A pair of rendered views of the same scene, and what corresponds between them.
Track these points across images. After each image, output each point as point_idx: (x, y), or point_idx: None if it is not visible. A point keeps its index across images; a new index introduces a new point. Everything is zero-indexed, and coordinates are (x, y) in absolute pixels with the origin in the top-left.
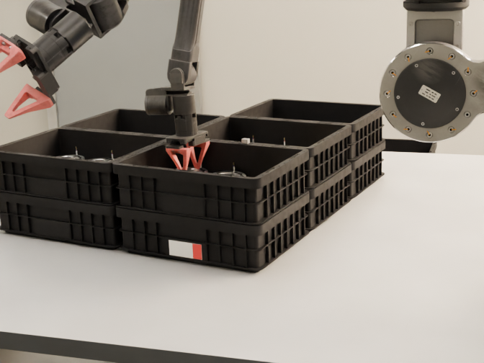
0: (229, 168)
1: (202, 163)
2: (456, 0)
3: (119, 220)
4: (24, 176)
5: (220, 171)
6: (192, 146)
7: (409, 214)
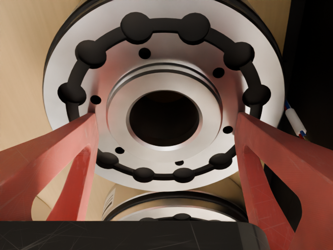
0: (288, 221)
1: (326, 121)
2: None
3: None
4: None
5: (226, 219)
6: (296, 231)
7: None
